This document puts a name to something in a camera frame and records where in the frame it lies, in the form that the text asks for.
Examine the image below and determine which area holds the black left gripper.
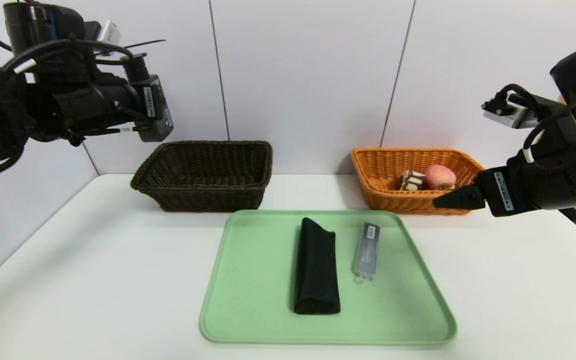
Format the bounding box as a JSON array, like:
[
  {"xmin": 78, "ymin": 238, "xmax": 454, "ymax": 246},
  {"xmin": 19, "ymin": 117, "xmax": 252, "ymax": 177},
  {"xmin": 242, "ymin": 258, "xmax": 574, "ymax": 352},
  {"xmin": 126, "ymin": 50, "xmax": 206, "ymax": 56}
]
[{"xmin": 103, "ymin": 74, "xmax": 174, "ymax": 142}]

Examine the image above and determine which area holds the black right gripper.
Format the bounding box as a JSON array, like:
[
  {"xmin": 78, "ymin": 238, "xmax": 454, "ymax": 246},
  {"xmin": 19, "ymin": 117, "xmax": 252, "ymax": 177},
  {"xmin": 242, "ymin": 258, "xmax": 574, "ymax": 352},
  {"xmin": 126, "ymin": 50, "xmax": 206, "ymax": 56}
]
[{"xmin": 432, "ymin": 149, "xmax": 576, "ymax": 218}]

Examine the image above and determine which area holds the red peach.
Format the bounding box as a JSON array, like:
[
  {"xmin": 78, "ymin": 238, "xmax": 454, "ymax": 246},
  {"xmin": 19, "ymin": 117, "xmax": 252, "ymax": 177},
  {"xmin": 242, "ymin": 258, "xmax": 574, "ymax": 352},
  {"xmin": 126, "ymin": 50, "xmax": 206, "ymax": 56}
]
[{"xmin": 423, "ymin": 164, "xmax": 457, "ymax": 191}]

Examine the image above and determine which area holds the chocolate cake slice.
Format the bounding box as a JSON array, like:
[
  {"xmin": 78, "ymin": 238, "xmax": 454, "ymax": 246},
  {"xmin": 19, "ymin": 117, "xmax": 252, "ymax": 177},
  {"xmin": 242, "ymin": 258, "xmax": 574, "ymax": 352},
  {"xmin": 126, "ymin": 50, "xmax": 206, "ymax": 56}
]
[{"xmin": 399, "ymin": 170, "xmax": 428, "ymax": 192}]

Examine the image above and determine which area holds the clear plastic slim case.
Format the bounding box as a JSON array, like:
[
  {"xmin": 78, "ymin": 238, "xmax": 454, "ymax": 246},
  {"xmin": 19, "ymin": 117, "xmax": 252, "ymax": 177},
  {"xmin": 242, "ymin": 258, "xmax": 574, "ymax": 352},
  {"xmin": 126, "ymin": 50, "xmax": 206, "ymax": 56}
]
[{"xmin": 352, "ymin": 222, "xmax": 381, "ymax": 283}]

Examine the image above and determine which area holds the black glasses case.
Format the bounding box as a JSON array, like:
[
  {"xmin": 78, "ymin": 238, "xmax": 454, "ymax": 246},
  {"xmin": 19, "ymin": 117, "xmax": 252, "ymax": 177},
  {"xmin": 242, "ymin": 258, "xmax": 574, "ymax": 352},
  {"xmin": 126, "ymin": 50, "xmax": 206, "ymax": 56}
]
[{"xmin": 294, "ymin": 217, "xmax": 341, "ymax": 315}]

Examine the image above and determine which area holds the orange wicker basket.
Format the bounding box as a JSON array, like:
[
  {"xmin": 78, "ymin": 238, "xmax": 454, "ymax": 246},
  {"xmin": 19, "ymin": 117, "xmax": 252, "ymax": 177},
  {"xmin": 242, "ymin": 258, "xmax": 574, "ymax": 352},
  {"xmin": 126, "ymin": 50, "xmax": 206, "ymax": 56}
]
[{"xmin": 350, "ymin": 147, "xmax": 489, "ymax": 216}]

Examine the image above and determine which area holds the dark brown wicker basket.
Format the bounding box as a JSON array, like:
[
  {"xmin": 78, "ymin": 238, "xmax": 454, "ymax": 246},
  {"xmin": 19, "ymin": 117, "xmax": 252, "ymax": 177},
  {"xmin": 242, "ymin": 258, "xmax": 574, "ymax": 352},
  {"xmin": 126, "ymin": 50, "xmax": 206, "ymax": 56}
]
[{"xmin": 130, "ymin": 140, "xmax": 274, "ymax": 213}]

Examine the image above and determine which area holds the light green plastic tray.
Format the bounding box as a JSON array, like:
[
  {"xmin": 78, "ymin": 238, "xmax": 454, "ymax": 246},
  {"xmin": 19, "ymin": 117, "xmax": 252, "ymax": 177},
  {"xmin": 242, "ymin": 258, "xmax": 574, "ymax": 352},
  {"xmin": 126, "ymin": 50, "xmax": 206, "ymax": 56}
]
[{"xmin": 199, "ymin": 209, "xmax": 458, "ymax": 346}]

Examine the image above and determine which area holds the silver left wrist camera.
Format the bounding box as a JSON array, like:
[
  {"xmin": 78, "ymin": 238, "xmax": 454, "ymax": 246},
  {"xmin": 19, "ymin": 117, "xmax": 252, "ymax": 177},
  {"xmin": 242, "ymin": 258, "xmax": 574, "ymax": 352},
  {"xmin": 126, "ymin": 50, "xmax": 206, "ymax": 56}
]
[{"xmin": 95, "ymin": 19, "xmax": 122, "ymax": 48}]

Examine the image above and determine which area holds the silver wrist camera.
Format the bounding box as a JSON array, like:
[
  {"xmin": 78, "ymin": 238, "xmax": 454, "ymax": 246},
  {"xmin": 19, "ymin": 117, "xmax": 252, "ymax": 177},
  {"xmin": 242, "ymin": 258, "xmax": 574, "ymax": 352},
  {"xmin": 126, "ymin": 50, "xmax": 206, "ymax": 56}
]
[
  {"xmin": 95, "ymin": 19, "xmax": 122, "ymax": 48},
  {"xmin": 482, "ymin": 92, "xmax": 539, "ymax": 130}
]

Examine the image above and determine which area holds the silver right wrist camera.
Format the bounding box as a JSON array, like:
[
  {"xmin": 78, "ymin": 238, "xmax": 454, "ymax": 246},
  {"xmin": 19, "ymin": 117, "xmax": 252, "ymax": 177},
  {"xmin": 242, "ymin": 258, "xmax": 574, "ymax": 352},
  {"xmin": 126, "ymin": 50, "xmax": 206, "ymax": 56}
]
[{"xmin": 482, "ymin": 92, "xmax": 539, "ymax": 130}]

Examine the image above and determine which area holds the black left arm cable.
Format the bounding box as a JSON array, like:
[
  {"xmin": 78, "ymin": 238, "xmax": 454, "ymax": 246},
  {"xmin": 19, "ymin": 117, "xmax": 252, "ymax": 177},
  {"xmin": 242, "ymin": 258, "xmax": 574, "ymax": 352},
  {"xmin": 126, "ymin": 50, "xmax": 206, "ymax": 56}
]
[{"xmin": 0, "ymin": 0, "xmax": 136, "ymax": 67}]

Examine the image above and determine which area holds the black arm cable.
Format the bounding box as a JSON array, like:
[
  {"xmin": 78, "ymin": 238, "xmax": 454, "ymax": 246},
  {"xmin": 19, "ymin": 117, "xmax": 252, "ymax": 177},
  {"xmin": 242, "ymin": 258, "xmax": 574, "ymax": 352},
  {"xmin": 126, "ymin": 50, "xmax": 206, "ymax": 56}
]
[
  {"xmin": 498, "ymin": 83, "xmax": 576, "ymax": 151},
  {"xmin": 0, "ymin": 0, "xmax": 136, "ymax": 67}
]

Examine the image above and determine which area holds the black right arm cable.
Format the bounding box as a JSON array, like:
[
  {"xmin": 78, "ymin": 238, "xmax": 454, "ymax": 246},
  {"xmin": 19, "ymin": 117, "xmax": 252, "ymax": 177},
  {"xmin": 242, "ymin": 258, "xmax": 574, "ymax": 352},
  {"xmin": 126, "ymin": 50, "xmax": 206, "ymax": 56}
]
[{"xmin": 498, "ymin": 83, "xmax": 576, "ymax": 151}]

